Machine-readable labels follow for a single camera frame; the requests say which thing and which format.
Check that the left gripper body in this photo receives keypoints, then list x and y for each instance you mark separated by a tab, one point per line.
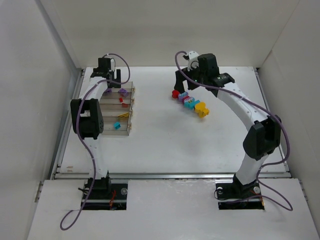
113	81

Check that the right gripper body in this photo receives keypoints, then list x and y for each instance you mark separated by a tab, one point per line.
186	75

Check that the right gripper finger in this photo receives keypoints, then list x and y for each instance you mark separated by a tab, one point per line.
191	85
179	82

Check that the purple lego block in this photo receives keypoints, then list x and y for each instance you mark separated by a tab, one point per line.
123	92

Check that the yellow lego plate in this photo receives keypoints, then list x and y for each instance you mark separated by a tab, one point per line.
125	115

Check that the teal lego brick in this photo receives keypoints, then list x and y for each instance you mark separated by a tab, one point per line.
116	125

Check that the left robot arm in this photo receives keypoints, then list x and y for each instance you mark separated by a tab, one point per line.
88	124

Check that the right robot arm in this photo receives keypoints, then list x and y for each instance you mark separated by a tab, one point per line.
263	131

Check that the red round lego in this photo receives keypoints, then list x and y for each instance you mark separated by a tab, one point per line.
175	94

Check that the purple flower lego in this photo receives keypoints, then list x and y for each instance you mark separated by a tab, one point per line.
182	96

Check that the teal base lego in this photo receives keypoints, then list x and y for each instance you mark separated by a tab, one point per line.
196	103

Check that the teal frog lego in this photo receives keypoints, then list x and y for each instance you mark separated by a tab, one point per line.
189	102

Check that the yellow lego figure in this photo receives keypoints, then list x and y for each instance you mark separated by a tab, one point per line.
201	109

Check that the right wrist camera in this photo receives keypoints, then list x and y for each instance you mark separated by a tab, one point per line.
192	58

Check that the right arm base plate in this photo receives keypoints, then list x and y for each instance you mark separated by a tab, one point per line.
231	197

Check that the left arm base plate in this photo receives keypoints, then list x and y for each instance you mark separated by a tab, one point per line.
111	198

